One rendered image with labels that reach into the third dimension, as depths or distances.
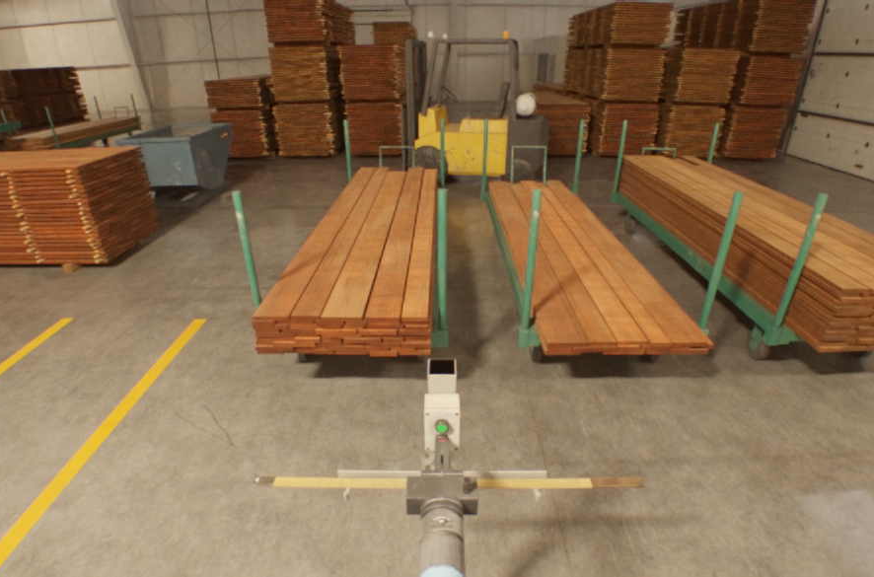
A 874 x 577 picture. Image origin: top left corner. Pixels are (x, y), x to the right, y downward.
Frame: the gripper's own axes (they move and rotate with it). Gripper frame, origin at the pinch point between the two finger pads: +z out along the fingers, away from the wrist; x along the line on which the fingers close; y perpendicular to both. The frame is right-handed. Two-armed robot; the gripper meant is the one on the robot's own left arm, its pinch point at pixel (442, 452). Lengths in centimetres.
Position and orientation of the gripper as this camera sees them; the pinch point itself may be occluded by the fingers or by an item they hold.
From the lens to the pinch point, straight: 99.0
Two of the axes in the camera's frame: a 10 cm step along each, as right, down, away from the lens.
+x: -10.0, 0.0, 0.1
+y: -0.1, -8.9, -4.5
